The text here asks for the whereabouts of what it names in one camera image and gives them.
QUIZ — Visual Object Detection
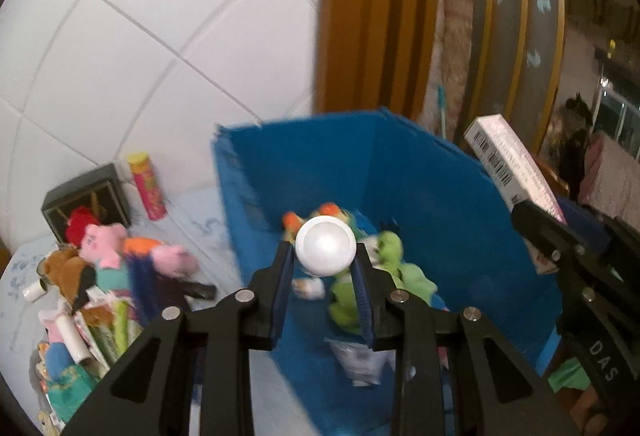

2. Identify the light blue mop handle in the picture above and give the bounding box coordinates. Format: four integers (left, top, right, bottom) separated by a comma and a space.
437, 85, 449, 139

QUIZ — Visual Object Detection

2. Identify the white lint roller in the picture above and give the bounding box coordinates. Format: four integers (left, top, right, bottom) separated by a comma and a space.
54, 315, 95, 363

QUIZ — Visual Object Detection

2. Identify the black gift box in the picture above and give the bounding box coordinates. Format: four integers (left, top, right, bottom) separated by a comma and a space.
41, 163, 132, 244

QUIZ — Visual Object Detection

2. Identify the green cloth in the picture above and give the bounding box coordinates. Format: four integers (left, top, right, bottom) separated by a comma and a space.
547, 358, 593, 392

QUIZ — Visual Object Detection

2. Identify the wooden wall trim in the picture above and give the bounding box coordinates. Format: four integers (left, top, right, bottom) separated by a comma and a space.
314, 0, 441, 122

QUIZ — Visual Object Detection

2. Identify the green wet wipes pack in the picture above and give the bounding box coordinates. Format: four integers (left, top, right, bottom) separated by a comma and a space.
44, 362, 103, 423

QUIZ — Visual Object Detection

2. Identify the gold framed glass door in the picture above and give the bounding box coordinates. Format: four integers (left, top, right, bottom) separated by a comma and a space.
457, 0, 640, 177

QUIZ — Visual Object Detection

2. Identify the pink towel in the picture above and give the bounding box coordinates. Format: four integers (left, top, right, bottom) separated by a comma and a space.
577, 131, 640, 222

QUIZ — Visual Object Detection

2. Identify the pink chip can yellow lid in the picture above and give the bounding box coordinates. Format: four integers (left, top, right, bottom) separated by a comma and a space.
127, 152, 167, 221

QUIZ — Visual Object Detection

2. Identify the blue pink plush toy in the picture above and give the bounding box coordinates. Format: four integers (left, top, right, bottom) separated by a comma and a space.
45, 342, 72, 379

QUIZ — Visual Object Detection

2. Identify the pink pig plush orange dress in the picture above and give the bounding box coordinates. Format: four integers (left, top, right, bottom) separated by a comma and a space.
122, 237, 199, 278

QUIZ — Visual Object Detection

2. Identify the orange green plush toy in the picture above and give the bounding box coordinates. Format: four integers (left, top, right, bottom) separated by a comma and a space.
281, 202, 358, 242

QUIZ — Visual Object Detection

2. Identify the green frog plush toy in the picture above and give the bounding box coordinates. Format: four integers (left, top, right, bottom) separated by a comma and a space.
327, 231, 438, 334

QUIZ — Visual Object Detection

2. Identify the clear plastic packet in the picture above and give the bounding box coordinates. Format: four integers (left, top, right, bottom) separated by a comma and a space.
325, 338, 386, 387

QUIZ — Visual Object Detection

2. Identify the brown plush toy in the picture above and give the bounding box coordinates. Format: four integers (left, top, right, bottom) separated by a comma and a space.
42, 249, 96, 312

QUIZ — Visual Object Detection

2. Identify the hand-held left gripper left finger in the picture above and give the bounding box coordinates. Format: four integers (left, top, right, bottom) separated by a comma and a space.
62, 241, 296, 436

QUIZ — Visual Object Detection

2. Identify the maroon fuzzy cloth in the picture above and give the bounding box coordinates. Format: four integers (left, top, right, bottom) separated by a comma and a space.
152, 273, 188, 317

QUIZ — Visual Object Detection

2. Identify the blue fuzzy cloth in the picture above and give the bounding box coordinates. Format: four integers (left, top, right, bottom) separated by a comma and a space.
127, 251, 166, 332

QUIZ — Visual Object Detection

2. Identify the blue plastic crate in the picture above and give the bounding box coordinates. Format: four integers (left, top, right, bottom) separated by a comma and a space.
212, 106, 566, 436

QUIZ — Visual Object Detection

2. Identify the white paper roll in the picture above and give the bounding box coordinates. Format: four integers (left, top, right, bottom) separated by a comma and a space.
22, 279, 48, 303

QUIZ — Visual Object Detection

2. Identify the pink pig plush teal dress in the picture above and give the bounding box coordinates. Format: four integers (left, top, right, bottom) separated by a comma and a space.
80, 223, 132, 292

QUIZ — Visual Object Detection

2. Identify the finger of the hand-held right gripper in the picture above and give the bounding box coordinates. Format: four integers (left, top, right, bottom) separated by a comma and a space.
510, 199, 615, 278
556, 195, 613, 242

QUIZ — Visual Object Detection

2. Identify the red plush toy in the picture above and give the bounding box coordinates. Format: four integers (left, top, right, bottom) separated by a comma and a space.
65, 207, 101, 242

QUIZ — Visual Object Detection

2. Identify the white carton with pink sides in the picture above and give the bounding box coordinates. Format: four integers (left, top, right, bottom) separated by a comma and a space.
462, 115, 568, 274

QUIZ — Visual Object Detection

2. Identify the green snack packet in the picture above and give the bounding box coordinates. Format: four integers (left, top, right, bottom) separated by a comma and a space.
82, 301, 146, 367

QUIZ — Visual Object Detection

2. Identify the black remote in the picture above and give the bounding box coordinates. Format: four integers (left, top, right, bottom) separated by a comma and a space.
182, 281, 217, 299

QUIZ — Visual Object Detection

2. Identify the wooden chair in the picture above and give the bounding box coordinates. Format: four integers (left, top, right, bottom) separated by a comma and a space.
537, 156, 571, 197

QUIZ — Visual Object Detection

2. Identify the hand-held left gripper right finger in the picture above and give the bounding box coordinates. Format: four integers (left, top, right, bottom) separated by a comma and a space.
350, 249, 581, 436

